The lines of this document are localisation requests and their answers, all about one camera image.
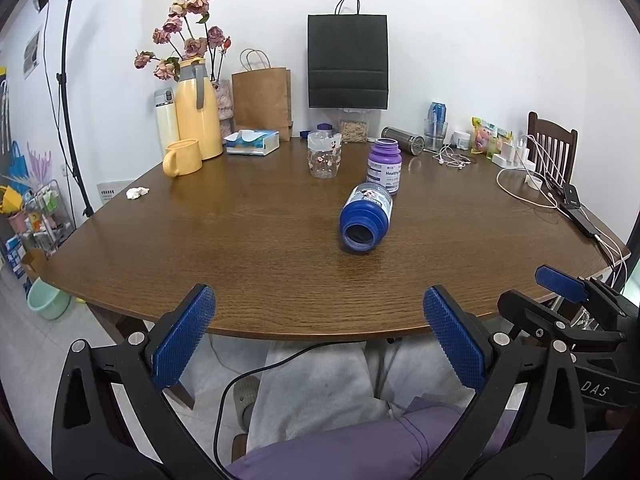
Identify white charging cable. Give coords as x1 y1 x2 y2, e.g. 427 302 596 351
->
496 135 629 283

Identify clear printed plastic cup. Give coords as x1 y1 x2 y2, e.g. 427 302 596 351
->
307 131 343 179

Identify grey slipper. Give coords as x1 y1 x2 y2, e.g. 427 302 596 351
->
233 374 261 432

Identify brown paper bag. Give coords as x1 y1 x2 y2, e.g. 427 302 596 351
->
231 49 293 142

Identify clear drinking glass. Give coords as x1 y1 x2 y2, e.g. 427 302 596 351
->
424 119 449 151

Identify white thermos bottle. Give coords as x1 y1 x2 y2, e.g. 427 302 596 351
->
153 88 180 158

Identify blue bottle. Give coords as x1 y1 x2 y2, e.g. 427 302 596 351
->
339 183 394 253

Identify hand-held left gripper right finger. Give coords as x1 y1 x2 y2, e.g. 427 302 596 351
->
422 285 588 480

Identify clear cereal container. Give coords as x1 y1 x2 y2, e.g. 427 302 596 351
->
338 108 371 143

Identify purple supplement bottle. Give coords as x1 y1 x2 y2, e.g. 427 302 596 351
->
366 138 403 196

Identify person's purple top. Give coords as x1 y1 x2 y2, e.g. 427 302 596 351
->
225 394 621 480

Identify green plastic basin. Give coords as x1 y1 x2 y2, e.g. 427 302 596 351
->
27 279 72 322

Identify pink flower vase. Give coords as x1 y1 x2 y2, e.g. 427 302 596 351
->
215 79 236 136

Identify blue tissue box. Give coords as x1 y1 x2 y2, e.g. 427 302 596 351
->
223 130 280 157

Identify steel tumbler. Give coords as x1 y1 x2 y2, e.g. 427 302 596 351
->
381 126 425 156

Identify yellow thermos jug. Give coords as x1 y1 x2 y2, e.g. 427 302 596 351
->
174 58 224 160

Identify white charging station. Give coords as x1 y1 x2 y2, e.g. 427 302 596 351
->
492 139 537 170

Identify white wall vent plate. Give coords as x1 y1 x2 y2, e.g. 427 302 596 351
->
96 179 134 206

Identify black paper bag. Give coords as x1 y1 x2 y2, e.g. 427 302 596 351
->
307 0 389 110

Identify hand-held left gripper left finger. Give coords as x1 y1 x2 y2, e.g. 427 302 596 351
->
51 283 226 480

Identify colourful snack packet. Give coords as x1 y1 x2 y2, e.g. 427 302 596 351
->
470 117 514 156

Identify black cable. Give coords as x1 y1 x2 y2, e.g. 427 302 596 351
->
213 342 369 472

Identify dried pink flower bouquet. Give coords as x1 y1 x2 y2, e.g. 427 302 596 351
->
134 0 232 82

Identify dark wooden chair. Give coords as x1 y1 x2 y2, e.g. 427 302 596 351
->
527 111 579 186

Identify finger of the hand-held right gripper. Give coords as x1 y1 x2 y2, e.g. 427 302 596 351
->
534 265 640 332
497 289 627 357

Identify white earphones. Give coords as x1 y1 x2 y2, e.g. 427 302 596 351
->
432 145 477 169

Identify blue tote bag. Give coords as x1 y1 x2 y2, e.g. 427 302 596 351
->
6 140 32 181

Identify wire storage rack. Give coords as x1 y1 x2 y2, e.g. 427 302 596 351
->
0 180 76 281

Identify black light stand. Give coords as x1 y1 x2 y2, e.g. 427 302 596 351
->
30 0 97 219

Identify person's grey trouser legs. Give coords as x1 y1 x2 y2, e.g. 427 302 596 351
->
246 339 477 453

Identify yellow mug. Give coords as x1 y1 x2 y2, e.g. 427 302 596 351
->
163 139 203 178

